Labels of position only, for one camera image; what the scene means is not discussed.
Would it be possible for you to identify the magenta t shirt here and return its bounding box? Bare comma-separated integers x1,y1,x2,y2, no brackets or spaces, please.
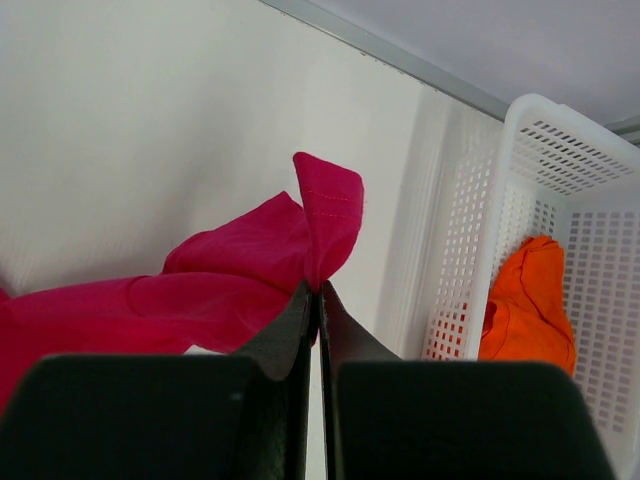
1,152,364,403

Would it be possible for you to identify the right corner aluminium post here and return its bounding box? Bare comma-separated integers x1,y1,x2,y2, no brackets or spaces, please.
606,115,640,147

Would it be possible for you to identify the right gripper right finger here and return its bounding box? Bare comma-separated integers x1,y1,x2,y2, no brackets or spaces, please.
319,284,614,479

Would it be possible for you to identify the white plastic basket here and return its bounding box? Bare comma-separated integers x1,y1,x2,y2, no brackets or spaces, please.
421,94,639,479

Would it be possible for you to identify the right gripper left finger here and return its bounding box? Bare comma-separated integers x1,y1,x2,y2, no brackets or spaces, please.
1,284,313,479

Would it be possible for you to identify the orange t shirt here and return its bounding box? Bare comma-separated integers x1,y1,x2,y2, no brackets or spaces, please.
478,235,577,375

